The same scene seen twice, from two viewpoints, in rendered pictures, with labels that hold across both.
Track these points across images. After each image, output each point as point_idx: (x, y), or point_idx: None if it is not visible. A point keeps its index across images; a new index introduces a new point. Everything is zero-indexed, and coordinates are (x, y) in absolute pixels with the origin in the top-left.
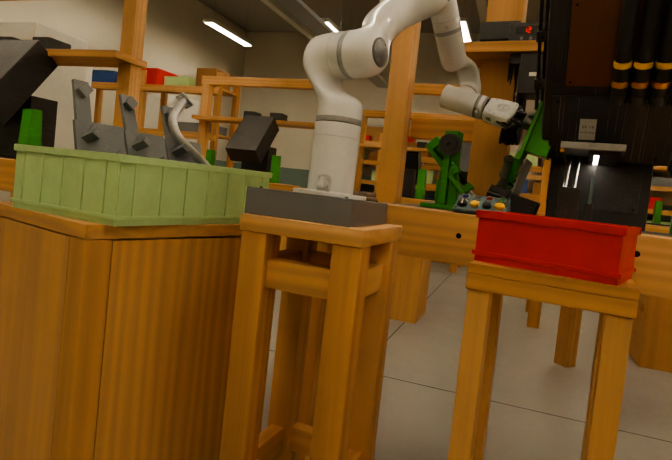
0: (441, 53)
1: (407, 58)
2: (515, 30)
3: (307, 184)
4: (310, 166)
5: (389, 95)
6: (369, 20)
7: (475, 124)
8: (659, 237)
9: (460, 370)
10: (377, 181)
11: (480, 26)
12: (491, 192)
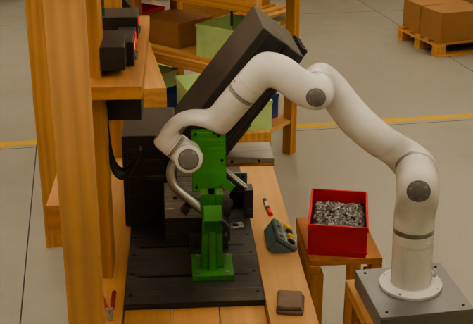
0: (238, 120)
1: (92, 123)
2: (134, 49)
3: (425, 286)
4: (429, 270)
5: (93, 190)
6: (403, 138)
7: (106, 171)
8: (279, 188)
9: None
10: (101, 318)
11: (124, 53)
12: (228, 225)
